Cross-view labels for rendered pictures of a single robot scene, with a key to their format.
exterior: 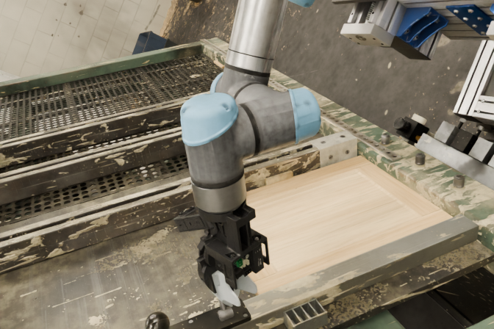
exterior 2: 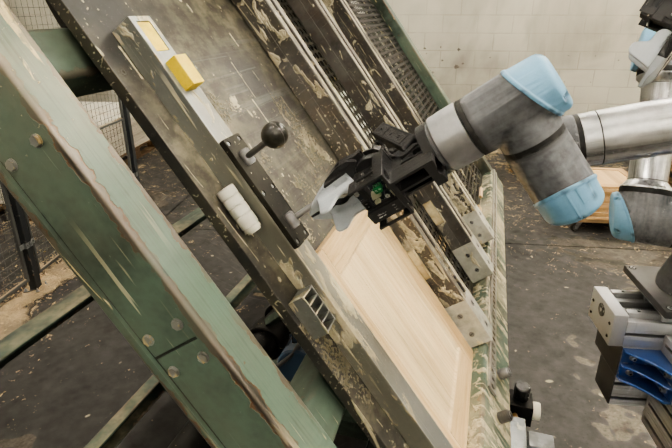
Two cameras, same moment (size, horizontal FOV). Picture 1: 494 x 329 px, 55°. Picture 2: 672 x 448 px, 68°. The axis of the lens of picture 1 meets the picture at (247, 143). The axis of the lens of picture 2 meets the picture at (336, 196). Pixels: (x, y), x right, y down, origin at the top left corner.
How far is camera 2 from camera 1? 25 cm
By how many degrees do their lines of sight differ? 11
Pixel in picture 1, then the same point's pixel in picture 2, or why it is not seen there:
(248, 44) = (614, 123)
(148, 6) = not seen: hidden behind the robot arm
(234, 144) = (524, 121)
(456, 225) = not seen: outside the picture
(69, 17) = (447, 57)
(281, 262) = (349, 278)
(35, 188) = (317, 34)
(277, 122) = (563, 165)
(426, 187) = (481, 429)
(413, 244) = (425, 423)
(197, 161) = (487, 91)
